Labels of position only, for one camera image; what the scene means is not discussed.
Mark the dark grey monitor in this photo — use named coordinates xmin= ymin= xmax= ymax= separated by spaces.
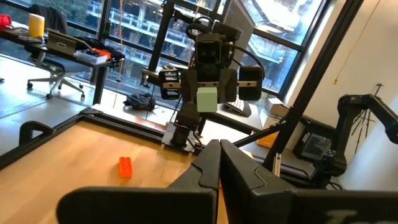
xmin=222 ymin=0 xmax=256 ymax=71

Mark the orange yellow object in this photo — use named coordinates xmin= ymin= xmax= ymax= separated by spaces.
xmin=257 ymin=132 xmax=279 ymax=149

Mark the red plastic bin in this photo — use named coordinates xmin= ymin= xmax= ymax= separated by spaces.
xmin=0 ymin=14 xmax=12 ymax=30

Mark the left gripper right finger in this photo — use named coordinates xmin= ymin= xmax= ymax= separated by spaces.
xmin=220 ymin=139 xmax=398 ymax=224

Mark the black desk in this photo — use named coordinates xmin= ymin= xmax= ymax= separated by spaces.
xmin=0 ymin=26 xmax=125 ymax=105

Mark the yellow cylinder container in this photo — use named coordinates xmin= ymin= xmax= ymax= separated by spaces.
xmin=28 ymin=12 xmax=45 ymax=39

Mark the orange studded block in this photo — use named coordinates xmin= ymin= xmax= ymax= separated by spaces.
xmin=118 ymin=156 xmax=134 ymax=179

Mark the grey storage box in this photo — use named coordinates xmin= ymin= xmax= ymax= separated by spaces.
xmin=46 ymin=28 xmax=78 ymax=57

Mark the black office chair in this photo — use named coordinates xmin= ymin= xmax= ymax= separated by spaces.
xmin=26 ymin=3 xmax=86 ymax=101

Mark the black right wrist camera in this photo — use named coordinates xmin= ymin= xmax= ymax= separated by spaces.
xmin=194 ymin=32 xmax=224 ymax=67

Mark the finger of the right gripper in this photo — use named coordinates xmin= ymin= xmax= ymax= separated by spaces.
xmin=180 ymin=69 xmax=200 ymax=103
xmin=217 ymin=69 xmax=239 ymax=104

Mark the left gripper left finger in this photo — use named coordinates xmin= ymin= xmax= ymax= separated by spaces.
xmin=57 ymin=139 xmax=222 ymax=224

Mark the black bracket with arch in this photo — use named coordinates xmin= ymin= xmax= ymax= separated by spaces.
xmin=18 ymin=120 xmax=55 ymax=147

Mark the black box device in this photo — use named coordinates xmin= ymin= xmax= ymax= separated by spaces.
xmin=292 ymin=123 xmax=336 ymax=162

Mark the black jacket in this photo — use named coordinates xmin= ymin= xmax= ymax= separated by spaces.
xmin=29 ymin=3 xmax=68 ymax=35

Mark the white orange box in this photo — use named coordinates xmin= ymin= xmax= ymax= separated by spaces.
xmin=74 ymin=48 xmax=111 ymax=65

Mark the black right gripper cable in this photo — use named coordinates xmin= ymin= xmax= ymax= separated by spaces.
xmin=185 ymin=16 xmax=215 ymax=40

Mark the black bag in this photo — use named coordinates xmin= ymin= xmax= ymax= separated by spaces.
xmin=123 ymin=92 xmax=157 ymax=112

